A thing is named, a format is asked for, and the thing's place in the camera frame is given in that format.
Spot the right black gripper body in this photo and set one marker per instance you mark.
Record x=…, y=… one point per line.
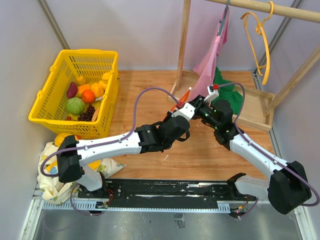
x=204, y=112

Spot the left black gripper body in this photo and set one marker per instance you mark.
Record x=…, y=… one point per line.
x=168, y=117

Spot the clear zip bag orange zipper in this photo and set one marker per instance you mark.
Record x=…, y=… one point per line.
x=180, y=104

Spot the green cabbage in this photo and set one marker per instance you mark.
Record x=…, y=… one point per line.
x=75, y=106

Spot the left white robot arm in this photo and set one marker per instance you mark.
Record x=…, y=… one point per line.
x=74, y=156

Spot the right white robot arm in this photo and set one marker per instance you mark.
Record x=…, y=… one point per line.
x=286, y=184

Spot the green cloth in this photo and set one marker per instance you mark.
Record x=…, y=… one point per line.
x=227, y=93

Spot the pink cloth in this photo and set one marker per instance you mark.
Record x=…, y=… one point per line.
x=206, y=68

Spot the brown bread roll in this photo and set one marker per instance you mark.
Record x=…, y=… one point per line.
x=96, y=113

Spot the purple grapes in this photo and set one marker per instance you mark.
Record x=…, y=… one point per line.
x=87, y=116

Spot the yellow bell pepper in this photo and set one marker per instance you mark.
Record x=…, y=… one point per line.
x=97, y=89

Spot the yellow bananas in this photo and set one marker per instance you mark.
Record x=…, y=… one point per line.
x=104, y=80

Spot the orange fruit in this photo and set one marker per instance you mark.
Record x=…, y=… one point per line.
x=88, y=97

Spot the orange mango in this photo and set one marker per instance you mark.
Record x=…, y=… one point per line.
x=82, y=88

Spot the grey clothes hanger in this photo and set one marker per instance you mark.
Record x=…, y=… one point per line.
x=224, y=16

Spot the yellow lemon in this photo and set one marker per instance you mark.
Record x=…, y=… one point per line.
x=80, y=80

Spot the purple sweet potato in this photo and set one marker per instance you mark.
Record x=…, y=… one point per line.
x=72, y=90

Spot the sliced mango toy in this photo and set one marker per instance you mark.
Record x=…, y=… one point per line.
x=61, y=137

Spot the yellow plastic basket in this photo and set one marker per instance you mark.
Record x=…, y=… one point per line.
x=49, y=109

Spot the yellow patterned cloth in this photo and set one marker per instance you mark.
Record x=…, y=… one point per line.
x=55, y=192

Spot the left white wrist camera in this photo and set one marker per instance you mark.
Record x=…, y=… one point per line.
x=187, y=112

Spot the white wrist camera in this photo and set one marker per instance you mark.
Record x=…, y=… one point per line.
x=187, y=112
x=213, y=93

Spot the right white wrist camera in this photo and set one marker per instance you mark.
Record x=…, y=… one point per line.
x=213, y=93

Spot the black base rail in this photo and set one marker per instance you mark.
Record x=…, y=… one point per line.
x=164, y=195

